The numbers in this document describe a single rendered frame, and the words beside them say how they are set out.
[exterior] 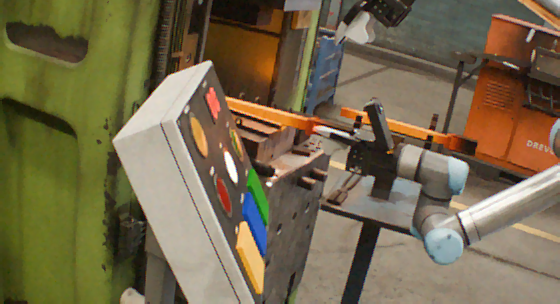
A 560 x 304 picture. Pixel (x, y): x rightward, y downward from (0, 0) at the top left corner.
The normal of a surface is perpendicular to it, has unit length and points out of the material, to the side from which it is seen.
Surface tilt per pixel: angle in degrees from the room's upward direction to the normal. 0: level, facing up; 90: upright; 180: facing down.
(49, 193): 90
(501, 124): 92
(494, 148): 90
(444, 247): 90
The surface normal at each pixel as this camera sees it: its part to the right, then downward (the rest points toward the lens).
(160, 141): -0.01, 0.33
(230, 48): -0.43, 0.22
